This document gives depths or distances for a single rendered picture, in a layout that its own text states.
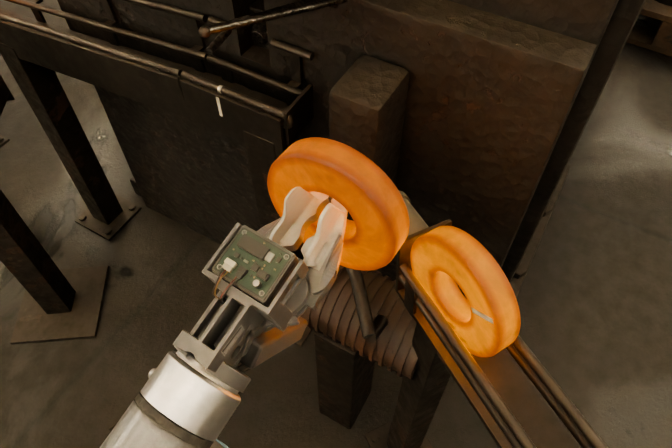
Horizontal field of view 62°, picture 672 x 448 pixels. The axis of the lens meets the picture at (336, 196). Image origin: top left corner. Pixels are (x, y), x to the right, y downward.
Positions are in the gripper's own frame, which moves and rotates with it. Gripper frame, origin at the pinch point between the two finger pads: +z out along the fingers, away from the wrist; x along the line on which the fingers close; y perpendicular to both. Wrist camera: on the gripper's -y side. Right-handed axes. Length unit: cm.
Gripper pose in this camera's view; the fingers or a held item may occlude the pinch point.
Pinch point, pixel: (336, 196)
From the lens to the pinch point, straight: 56.1
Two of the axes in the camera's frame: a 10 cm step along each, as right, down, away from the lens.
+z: 5.3, -7.9, 3.0
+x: -8.4, -4.4, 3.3
